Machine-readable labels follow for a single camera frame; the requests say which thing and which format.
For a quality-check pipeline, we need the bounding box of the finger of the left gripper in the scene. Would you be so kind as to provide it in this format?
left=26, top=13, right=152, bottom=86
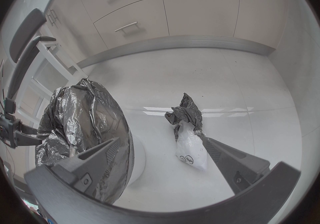
left=17, top=134, right=43, bottom=147
left=21, top=123, right=38, bottom=135

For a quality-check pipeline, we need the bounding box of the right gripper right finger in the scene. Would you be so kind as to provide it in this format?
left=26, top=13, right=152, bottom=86
left=199, top=136, right=271, bottom=196

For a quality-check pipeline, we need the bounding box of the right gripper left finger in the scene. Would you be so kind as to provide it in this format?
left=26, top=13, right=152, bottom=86
left=51, top=137, right=121, bottom=193

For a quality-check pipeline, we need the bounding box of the black plastic bag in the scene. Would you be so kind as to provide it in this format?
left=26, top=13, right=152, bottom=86
left=35, top=78, right=135, bottom=205

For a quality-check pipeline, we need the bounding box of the white printed wrapper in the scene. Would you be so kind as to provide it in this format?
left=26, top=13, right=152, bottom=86
left=175, top=122, right=208, bottom=171

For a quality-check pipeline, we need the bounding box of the black plastic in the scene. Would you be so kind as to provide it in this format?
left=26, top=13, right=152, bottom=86
left=164, top=92, right=203, bottom=143

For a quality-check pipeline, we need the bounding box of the grey padded white chair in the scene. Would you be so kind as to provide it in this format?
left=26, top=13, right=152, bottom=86
left=4, top=8, right=90, bottom=128

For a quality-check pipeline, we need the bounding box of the beige built-in cabinet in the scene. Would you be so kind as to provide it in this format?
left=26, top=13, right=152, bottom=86
left=37, top=0, right=277, bottom=68

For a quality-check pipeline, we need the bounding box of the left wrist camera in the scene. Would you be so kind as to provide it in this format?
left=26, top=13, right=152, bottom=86
left=4, top=98, right=17, bottom=115

